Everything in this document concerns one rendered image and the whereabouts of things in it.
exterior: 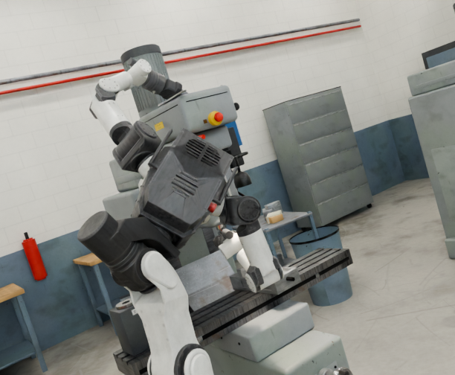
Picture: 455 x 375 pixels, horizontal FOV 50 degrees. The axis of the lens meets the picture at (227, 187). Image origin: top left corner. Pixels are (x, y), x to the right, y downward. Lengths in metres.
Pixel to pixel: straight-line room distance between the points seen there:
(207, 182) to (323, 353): 0.92
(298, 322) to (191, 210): 0.92
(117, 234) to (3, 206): 4.82
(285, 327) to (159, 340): 0.76
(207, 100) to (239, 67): 5.71
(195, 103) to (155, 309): 0.88
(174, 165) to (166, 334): 0.52
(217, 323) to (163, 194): 0.82
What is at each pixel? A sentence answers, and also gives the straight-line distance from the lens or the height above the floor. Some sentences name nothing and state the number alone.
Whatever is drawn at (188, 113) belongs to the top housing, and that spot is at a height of 1.81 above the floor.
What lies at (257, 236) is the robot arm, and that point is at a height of 1.30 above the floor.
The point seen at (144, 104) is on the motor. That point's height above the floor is 1.94.
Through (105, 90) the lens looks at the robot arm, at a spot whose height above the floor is 1.96.
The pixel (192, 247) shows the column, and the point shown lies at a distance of 2.61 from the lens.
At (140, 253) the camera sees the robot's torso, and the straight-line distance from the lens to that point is 1.47.
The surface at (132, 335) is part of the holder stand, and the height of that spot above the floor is 1.03.
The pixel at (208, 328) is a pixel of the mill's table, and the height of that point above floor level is 0.93.
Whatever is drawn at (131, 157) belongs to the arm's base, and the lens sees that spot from 1.69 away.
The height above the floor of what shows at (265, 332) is 0.85.
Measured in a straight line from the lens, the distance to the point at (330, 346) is 2.14.
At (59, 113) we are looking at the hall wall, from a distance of 6.47.
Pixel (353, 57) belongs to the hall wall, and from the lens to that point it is 9.47.
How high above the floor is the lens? 1.64
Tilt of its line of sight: 5 degrees down
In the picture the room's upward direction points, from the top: 17 degrees counter-clockwise
